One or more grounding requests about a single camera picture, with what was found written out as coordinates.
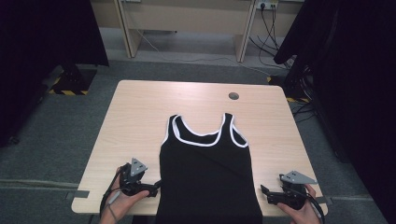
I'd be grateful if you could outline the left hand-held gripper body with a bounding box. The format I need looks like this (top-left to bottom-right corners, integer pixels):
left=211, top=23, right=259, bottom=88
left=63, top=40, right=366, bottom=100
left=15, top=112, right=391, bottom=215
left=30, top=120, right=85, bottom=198
left=119, top=157, right=154, bottom=198

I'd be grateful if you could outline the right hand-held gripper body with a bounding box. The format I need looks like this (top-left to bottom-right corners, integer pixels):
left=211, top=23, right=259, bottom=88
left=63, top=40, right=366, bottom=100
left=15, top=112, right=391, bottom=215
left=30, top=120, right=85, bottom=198
left=278, top=170, right=318, bottom=211

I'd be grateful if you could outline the black tank top white trim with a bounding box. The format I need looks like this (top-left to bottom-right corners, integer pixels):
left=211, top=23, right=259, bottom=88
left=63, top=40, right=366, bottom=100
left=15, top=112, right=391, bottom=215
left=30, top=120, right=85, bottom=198
left=155, top=112, right=263, bottom=224

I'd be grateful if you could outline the person's right hand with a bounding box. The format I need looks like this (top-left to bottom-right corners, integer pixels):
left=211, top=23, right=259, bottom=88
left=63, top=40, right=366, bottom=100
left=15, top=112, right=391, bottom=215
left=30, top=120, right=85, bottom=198
left=276, top=184, right=323, bottom=224

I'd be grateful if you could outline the person's left hand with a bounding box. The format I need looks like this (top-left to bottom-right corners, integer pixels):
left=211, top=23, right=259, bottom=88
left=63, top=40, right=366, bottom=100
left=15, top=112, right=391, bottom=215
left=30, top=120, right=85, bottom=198
left=102, top=167, right=150, bottom=219

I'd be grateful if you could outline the grey floor tape piece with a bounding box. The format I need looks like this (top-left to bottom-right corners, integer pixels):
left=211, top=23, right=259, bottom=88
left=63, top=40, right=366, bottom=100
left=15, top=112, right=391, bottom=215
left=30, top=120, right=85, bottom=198
left=314, top=195, right=333, bottom=205
left=64, top=189, right=91, bottom=201

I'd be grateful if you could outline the black stand base hazard tape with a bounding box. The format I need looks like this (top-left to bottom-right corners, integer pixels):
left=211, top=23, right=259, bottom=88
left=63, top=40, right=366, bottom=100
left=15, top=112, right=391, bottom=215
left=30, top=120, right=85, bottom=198
left=266, top=74, right=312, bottom=105
left=48, top=63, right=98, bottom=97

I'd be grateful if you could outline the black curtain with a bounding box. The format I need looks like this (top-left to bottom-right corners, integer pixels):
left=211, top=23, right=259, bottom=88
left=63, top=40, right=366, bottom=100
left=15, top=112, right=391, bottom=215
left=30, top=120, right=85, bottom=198
left=0, top=0, right=110, bottom=147
left=274, top=0, right=396, bottom=224

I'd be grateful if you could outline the beige wooden desk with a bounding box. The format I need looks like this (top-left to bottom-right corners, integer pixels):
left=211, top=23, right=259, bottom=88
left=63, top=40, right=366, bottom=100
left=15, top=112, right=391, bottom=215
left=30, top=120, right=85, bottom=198
left=113, top=0, right=258, bottom=63

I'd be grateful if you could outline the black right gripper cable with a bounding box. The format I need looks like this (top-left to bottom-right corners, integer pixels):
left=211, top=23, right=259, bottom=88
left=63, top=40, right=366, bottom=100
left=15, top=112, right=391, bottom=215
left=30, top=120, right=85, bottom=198
left=297, top=188, right=327, bottom=224

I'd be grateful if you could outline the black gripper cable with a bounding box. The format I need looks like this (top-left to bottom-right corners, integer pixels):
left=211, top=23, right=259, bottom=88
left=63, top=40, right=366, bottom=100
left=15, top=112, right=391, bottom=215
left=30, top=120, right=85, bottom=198
left=297, top=188, right=327, bottom=224
left=98, top=169, right=123, bottom=220

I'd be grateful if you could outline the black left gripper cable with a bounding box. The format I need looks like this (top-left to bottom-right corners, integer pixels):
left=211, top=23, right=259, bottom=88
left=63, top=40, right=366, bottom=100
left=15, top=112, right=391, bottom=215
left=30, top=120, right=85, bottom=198
left=98, top=169, right=123, bottom=220

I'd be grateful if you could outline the grey floor cable cover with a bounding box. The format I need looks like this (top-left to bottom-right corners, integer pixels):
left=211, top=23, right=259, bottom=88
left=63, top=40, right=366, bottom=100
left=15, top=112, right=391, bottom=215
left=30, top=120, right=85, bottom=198
left=0, top=178, right=80, bottom=189

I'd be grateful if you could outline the white floor cable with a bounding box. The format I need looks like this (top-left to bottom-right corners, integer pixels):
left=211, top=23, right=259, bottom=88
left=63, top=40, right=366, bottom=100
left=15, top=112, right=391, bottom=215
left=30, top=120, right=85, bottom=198
left=136, top=29, right=272, bottom=77

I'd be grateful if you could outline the bundle of black floor cables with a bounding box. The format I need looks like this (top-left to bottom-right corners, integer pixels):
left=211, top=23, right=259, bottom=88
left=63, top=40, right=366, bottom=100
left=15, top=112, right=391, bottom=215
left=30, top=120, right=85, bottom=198
left=248, top=4, right=297, bottom=70

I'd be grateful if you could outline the white wall power outlet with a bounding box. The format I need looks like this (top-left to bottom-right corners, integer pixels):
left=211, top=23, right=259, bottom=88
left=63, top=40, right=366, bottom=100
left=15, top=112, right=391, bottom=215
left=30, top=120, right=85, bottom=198
left=255, top=0, right=279, bottom=10

